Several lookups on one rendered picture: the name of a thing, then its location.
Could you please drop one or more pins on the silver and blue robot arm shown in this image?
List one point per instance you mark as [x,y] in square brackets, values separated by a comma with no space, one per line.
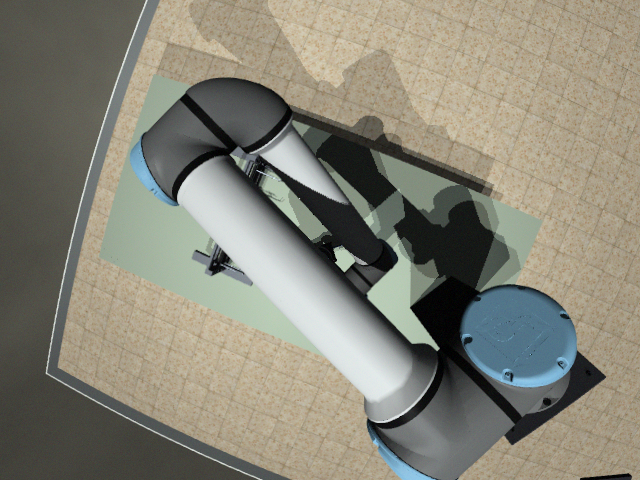
[523,338]

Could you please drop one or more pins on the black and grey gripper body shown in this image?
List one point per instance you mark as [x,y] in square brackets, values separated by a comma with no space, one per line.
[330,248]

